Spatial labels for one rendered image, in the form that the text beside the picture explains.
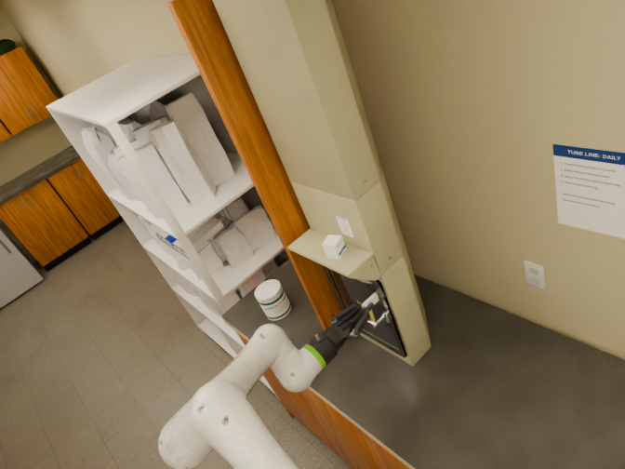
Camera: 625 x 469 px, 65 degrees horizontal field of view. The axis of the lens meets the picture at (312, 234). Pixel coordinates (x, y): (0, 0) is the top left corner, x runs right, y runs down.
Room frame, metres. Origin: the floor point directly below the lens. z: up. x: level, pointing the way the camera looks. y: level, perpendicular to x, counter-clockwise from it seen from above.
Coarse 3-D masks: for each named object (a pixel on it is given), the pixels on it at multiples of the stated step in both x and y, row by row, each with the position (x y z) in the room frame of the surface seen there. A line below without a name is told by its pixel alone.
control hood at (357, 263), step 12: (300, 240) 1.44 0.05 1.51; (312, 240) 1.41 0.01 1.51; (324, 240) 1.38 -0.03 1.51; (300, 252) 1.37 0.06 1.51; (312, 252) 1.34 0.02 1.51; (324, 252) 1.31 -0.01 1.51; (348, 252) 1.26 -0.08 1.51; (360, 252) 1.24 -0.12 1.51; (324, 264) 1.26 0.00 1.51; (336, 264) 1.23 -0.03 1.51; (348, 264) 1.20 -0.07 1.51; (360, 264) 1.18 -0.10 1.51; (372, 264) 1.20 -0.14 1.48; (348, 276) 1.16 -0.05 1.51; (360, 276) 1.17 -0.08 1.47; (372, 276) 1.19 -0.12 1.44
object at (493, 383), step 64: (256, 320) 1.82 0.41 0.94; (448, 320) 1.34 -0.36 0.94; (512, 320) 1.22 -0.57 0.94; (320, 384) 1.30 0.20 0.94; (384, 384) 1.18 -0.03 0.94; (448, 384) 1.08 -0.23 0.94; (512, 384) 0.98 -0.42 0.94; (576, 384) 0.89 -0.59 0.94; (384, 448) 0.97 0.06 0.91; (448, 448) 0.87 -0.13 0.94; (512, 448) 0.79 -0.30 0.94; (576, 448) 0.71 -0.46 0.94
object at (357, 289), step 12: (336, 276) 1.43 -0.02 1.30; (348, 288) 1.39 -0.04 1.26; (360, 288) 1.32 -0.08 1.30; (372, 288) 1.25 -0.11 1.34; (348, 300) 1.42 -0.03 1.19; (360, 300) 1.34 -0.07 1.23; (384, 300) 1.21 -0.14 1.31; (372, 312) 1.30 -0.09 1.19; (384, 312) 1.23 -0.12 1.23; (384, 324) 1.26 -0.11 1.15; (372, 336) 1.36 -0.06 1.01; (384, 336) 1.28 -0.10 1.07; (396, 336) 1.22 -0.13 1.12; (396, 348) 1.24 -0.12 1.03
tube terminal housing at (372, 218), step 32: (320, 192) 1.35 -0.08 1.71; (384, 192) 1.28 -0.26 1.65; (320, 224) 1.42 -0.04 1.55; (352, 224) 1.25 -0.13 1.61; (384, 224) 1.24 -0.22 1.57; (384, 256) 1.22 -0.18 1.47; (384, 288) 1.21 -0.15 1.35; (416, 288) 1.35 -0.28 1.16; (416, 320) 1.24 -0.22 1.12; (416, 352) 1.22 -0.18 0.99
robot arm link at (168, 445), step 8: (176, 416) 0.79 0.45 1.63; (168, 424) 0.78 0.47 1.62; (168, 432) 0.76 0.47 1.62; (160, 440) 0.77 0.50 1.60; (168, 440) 0.75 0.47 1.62; (176, 440) 0.73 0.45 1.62; (160, 448) 0.76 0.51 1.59; (168, 448) 0.74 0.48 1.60; (176, 448) 0.73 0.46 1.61; (184, 448) 0.72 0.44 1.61; (168, 456) 0.73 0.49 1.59; (176, 456) 0.72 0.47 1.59; (184, 456) 0.72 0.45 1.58; (192, 456) 0.71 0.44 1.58; (200, 456) 0.71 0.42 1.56; (168, 464) 0.73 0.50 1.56; (176, 464) 0.72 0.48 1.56; (184, 464) 0.72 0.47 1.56; (192, 464) 0.72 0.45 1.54
